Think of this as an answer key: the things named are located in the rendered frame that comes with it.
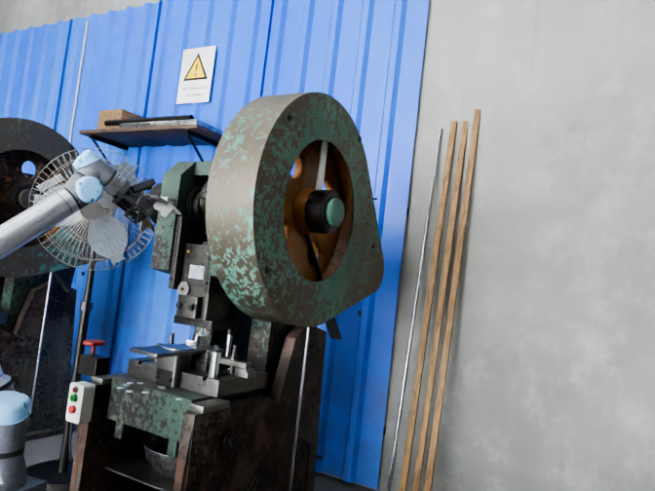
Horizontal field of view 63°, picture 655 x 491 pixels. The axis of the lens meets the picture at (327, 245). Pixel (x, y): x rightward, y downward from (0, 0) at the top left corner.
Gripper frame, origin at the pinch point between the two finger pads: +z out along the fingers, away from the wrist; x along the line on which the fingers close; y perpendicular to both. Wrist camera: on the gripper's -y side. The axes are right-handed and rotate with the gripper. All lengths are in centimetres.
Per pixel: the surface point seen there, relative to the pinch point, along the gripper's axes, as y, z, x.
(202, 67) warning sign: -211, 10, -72
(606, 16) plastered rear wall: -142, 92, 155
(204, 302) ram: 11.0, 30.1, -9.6
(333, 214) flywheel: -5, 32, 48
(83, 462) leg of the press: 61, 34, -58
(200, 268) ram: 0.4, 22.7, -7.7
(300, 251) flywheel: -0.7, 36.8, 29.9
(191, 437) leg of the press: 60, 39, -7
